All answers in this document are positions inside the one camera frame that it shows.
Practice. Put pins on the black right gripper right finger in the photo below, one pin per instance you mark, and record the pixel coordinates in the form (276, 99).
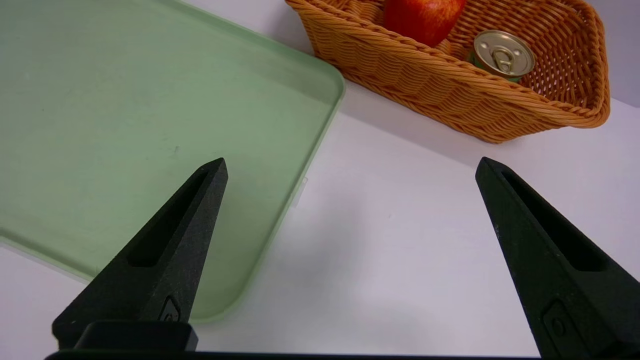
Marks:
(540, 260)

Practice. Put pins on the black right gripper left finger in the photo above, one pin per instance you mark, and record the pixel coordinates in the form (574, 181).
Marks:
(175, 280)

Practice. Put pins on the tin can with gold lid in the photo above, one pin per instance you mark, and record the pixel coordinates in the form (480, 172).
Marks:
(502, 52)

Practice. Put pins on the red apple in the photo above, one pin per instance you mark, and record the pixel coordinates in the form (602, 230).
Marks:
(422, 20)

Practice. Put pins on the orange wicker basket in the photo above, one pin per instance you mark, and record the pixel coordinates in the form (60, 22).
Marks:
(425, 85)

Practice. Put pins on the light green plastic tray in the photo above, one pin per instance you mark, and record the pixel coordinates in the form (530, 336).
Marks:
(125, 125)

